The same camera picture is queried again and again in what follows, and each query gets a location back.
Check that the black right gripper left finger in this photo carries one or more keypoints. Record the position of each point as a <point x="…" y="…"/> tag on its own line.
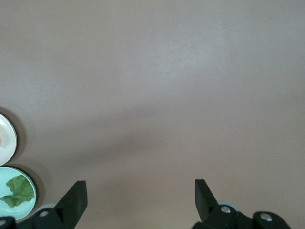
<point x="71" y="202"/>

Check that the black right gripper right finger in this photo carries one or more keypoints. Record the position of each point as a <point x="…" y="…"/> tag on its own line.
<point x="203" y="200"/>

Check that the green lettuce leaf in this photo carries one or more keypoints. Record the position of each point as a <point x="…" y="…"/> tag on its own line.
<point x="21" y="190"/>

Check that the green round plate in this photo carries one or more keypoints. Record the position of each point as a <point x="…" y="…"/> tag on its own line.
<point x="14" y="211"/>

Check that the beige round plate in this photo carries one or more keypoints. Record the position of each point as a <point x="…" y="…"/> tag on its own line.
<point x="7" y="138"/>

